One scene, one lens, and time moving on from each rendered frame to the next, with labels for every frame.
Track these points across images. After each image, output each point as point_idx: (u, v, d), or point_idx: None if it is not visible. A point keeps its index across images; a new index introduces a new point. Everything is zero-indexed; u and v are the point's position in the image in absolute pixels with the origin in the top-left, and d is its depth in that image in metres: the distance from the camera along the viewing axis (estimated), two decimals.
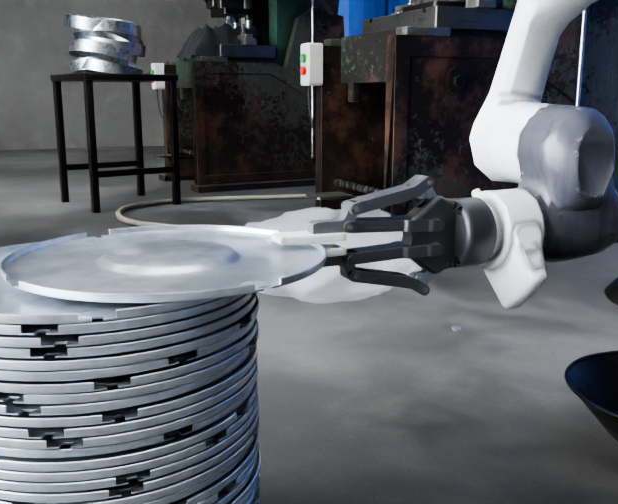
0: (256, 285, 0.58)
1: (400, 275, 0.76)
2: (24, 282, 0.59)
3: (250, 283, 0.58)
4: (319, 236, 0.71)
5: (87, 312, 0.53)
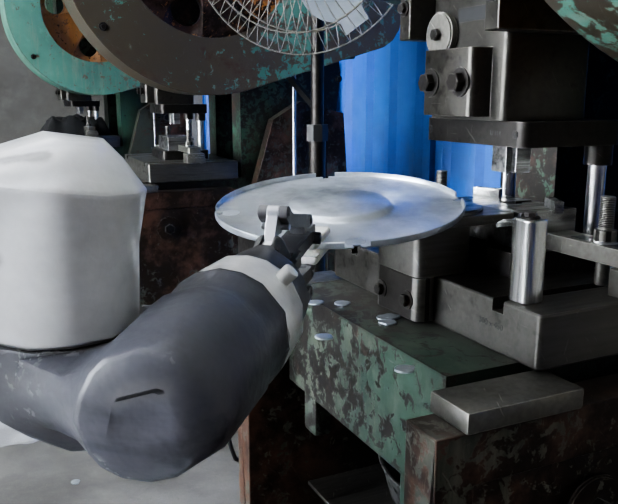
0: (226, 212, 0.84)
1: None
2: (328, 178, 0.98)
3: (233, 212, 0.84)
4: None
5: None
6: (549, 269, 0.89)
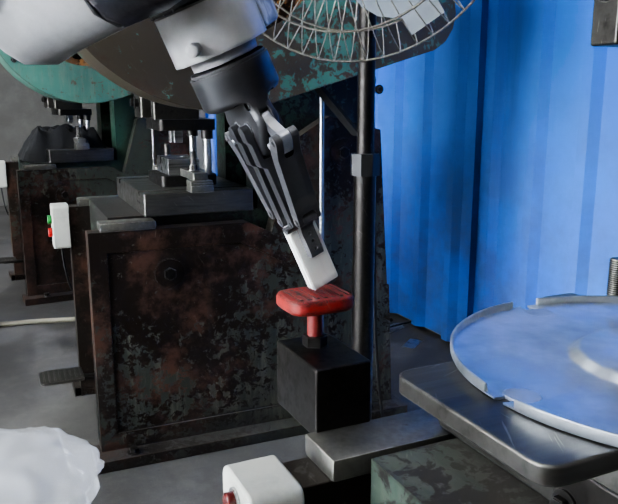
0: (513, 395, 0.43)
1: None
2: (534, 309, 0.60)
3: (525, 393, 0.43)
4: (323, 242, 0.72)
5: None
6: None
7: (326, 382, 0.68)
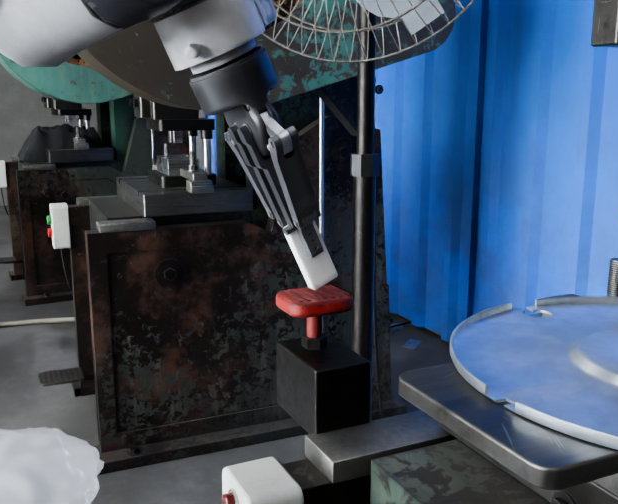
0: None
1: None
2: (510, 398, 0.43)
3: None
4: (323, 242, 0.72)
5: None
6: None
7: (326, 384, 0.68)
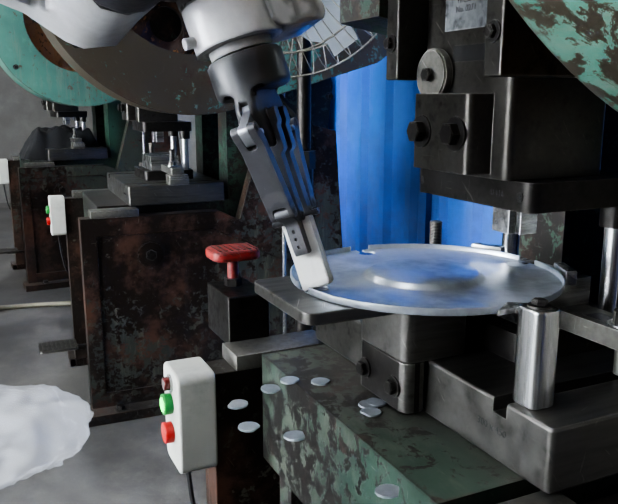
0: (520, 264, 0.84)
1: (295, 150, 0.74)
2: None
3: (514, 264, 0.84)
4: (317, 245, 0.71)
5: None
6: (560, 351, 0.76)
7: (236, 307, 0.99)
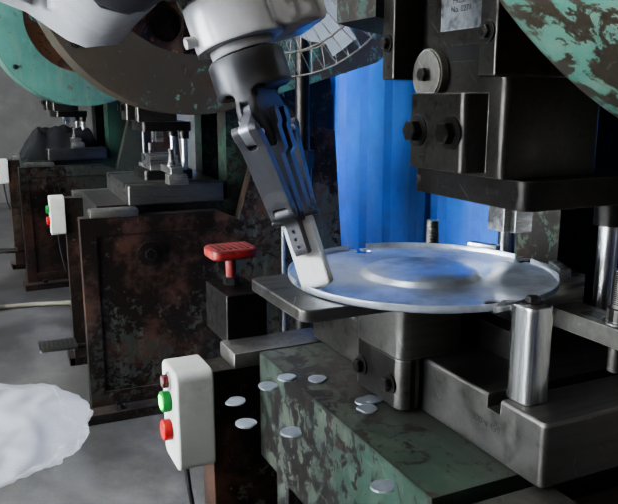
0: None
1: (296, 150, 0.74)
2: (518, 262, 0.85)
3: None
4: (317, 245, 0.71)
5: None
6: (554, 348, 0.76)
7: (234, 305, 1.00)
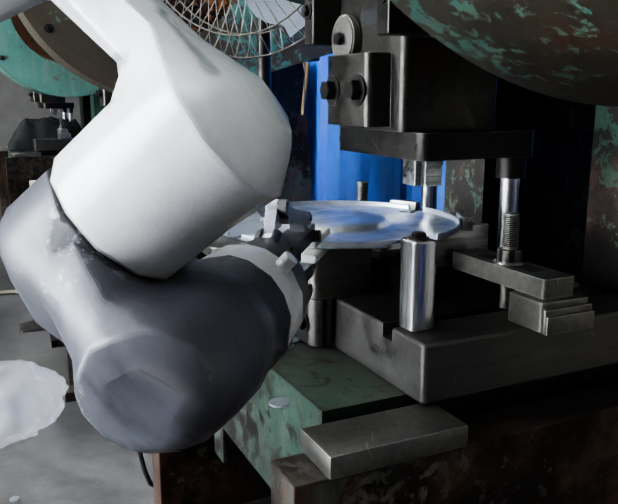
0: None
1: None
2: None
3: None
4: None
5: None
6: (456, 290, 0.83)
7: None
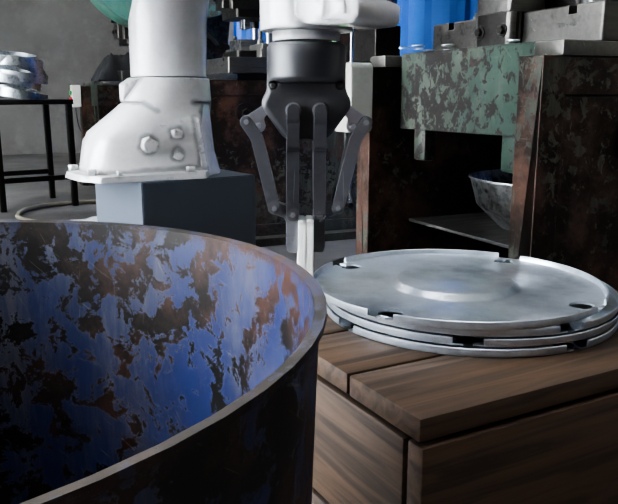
0: None
1: (345, 151, 0.70)
2: None
3: None
4: (299, 250, 0.71)
5: None
6: None
7: (380, 32, 1.48)
